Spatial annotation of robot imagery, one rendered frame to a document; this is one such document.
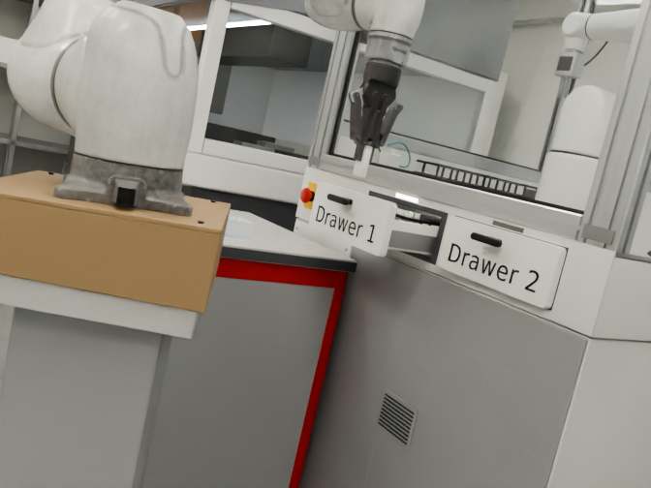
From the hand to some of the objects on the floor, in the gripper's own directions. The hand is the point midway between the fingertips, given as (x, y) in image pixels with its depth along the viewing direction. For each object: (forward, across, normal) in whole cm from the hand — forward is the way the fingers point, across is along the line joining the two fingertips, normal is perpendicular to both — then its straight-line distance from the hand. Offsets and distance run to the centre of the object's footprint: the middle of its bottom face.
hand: (361, 162), depth 146 cm
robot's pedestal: (+99, -54, -20) cm, 115 cm away
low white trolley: (+99, -15, +44) cm, 110 cm away
